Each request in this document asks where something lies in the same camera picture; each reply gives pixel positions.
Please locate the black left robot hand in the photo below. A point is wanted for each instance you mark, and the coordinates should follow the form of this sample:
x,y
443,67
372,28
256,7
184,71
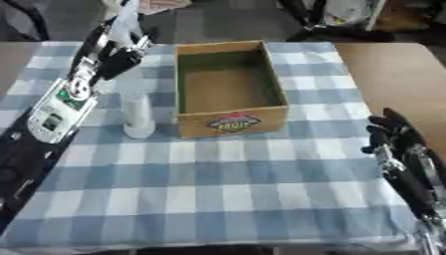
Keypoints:
x,y
119,59

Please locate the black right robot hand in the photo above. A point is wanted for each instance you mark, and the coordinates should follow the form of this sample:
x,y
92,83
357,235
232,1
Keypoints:
x,y
409,159

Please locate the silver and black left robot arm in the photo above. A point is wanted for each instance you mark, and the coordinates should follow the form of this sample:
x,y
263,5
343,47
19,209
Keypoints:
x,y
61,109

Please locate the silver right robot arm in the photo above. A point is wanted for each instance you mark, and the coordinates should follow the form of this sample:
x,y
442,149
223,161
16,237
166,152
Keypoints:
x,y
431,237

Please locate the white plastic bottle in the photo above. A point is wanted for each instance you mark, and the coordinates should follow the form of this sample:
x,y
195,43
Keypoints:
x,y
138,116

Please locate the tan cardboard box green inside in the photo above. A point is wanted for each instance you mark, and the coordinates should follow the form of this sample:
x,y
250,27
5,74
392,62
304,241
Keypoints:
x,y
229,96

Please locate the black chair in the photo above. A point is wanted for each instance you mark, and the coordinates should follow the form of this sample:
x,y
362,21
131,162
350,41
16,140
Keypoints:
x,y
26,18

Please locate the black chair base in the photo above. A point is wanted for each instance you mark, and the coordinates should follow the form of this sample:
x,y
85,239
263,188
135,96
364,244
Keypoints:
x,y
340,28

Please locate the white bag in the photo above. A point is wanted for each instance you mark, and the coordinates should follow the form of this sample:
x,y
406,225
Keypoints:
x,y
348,10

